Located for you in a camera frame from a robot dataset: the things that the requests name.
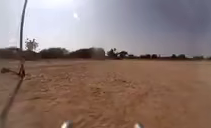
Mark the row of trees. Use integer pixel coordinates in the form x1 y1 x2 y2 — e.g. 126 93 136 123
0 37 211 62

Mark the sandy brown dirt ground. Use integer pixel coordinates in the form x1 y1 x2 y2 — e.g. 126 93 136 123
0 58 211 128

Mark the robot's own part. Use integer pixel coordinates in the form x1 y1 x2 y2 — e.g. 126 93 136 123
133 122 145 128
60 120 74 128

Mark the tall thin pole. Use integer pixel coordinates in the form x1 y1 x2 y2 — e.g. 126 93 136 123
18 0 29 79

